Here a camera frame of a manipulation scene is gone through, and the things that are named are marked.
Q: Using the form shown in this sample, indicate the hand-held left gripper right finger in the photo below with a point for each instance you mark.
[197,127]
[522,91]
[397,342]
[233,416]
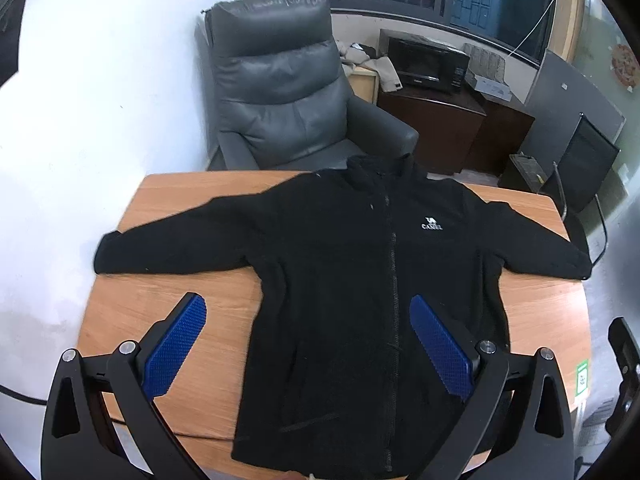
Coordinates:
[442,352]

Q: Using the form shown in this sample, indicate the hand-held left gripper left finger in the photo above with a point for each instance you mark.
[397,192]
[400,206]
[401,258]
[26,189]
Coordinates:
[175,347]

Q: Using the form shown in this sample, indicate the black fleece jacket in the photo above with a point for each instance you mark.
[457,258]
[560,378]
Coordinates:
[350,260]

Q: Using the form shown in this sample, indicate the pile of beige clothes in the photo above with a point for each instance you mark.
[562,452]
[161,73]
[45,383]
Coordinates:
[382,70]

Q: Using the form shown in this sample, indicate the green label sticker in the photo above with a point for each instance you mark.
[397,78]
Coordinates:
[582,377]

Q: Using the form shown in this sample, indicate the black storage crate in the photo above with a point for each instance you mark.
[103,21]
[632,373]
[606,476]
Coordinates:
[520,172]

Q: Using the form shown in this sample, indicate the black mesh chair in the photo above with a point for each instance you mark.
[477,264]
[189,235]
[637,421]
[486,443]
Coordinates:
[585,160]

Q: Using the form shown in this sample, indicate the dark wooden cabinet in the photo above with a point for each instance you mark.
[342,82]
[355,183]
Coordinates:
[440,125]

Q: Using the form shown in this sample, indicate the flat white box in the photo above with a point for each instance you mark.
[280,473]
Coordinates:
[492,89]

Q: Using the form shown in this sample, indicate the light wooden box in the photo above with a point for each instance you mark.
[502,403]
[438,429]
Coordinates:
[362,85]

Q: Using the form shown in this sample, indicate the grey leather armchair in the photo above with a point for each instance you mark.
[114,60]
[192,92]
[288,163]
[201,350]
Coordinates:
[280,85]

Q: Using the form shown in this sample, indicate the grey board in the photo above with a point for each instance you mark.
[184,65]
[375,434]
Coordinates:
[560,90]

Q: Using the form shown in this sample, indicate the black microwave oven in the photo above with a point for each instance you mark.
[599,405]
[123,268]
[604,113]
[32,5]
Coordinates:
[425,62]

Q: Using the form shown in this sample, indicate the round wall decoration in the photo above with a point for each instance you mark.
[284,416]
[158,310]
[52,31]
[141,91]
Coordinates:
[624,65]

